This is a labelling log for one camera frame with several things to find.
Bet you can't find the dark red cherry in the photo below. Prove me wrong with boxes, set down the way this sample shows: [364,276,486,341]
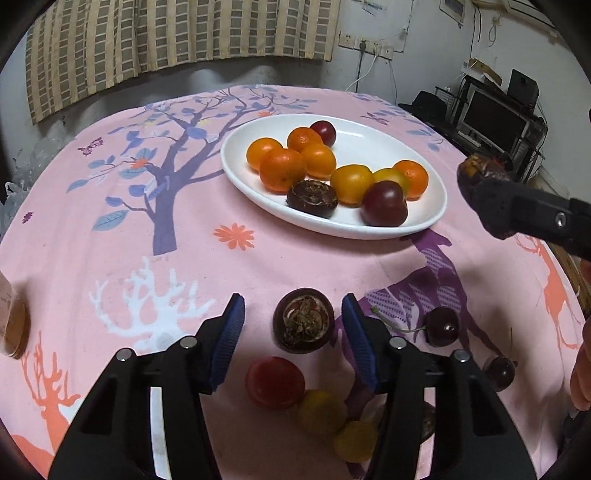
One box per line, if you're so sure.
[484,328,517,392]
[370,305,461,347]

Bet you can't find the black hat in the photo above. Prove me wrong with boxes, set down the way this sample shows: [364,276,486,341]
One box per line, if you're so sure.
[398,90,452,121]

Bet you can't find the yellow cherry tomato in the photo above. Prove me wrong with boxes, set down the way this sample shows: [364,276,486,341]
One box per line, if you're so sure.
[333,419,379,464]
[297,390,348,437]

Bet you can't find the white power cable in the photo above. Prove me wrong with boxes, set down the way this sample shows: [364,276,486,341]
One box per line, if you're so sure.
[344,44,398,100]

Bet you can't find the beige checked curtain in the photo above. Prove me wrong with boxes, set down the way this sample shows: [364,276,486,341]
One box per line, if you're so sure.
[25,0,343,126]

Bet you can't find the white air conditioner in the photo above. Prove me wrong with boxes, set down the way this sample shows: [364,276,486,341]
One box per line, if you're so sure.
[504,0,560,31]

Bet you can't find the black speaker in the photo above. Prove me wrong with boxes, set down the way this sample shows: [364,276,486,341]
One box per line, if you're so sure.
[507,69,540,105]

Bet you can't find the small dark red plum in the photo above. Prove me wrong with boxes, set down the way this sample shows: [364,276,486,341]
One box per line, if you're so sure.
[309,120,337,147]

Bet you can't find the white oval plate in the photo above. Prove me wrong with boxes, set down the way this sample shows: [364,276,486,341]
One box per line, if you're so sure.
[220,113,448,240]

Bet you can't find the computer monitor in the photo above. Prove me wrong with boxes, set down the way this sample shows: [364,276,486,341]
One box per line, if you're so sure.
[457,87,533,151]

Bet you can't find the person's right hand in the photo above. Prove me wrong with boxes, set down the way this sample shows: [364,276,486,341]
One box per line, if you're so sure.
[570,342,591,412]

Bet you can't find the small cardboard box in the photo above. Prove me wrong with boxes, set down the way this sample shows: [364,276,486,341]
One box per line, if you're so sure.
[463,57,502,87]

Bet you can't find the white wall electrical box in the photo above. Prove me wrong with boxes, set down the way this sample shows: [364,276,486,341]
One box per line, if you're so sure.
[438,0,467,22]

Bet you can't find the red cherry tomato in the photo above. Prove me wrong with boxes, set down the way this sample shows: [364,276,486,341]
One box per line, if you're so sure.
[245,356,306,411]

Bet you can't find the black computer desk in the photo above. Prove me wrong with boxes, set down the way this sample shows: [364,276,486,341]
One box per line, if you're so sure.
[416,74,549,183]

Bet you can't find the dark brown water chestnut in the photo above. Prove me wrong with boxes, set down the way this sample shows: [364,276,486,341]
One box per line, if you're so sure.
[456,154,513,217]
[414,401,437,446]
[272,287,335,354]
[286,180,338,219]

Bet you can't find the pink printed tablecloth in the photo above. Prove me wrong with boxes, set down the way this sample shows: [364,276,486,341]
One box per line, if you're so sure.
[0,84,586,480]

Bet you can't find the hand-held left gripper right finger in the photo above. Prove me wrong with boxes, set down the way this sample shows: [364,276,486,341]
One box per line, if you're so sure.
[341,294,537,480]

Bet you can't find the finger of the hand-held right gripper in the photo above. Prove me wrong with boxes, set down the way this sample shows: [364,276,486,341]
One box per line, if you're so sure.
[472,179,591,260]

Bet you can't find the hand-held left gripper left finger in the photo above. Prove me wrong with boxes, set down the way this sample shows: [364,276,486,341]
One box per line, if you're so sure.
[48,294,246,480]

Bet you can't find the double white wall socket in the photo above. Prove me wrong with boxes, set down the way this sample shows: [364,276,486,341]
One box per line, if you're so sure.
[359,40,394,59]

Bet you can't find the yellow purple plum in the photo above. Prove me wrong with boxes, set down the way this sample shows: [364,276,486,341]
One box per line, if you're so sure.
[372,167,411,195]

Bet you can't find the orange tangerine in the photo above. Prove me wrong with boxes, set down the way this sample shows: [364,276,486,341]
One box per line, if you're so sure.
[330,165,376,208]
[259,148,308,194]
[300,143,337,181]
[246,137,284,173]
[392,160,430,200]
[287,127,324,153]

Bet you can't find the large dark purple plum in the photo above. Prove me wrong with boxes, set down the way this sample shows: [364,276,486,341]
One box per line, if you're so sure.
[361,181,409,228]

